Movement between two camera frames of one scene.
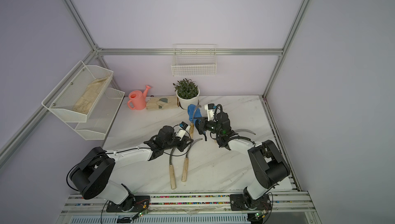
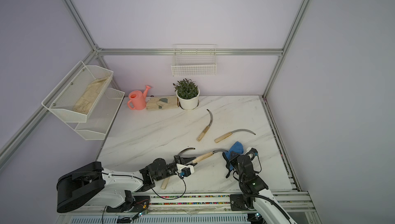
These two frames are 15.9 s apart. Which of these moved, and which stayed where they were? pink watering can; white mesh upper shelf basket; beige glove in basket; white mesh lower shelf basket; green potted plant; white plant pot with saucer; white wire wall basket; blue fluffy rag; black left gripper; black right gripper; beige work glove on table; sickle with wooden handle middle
Moved: sickle with wooden handle middle; black left gripper; black right gripper; blue fluffy rag
Stayed: pink watering can; white mesh lower shelf basket; white mesh upper shelf basket; white plant pot with saucer; white wire wall basket; beige glove in basket; beige work glove on table; green potted plant
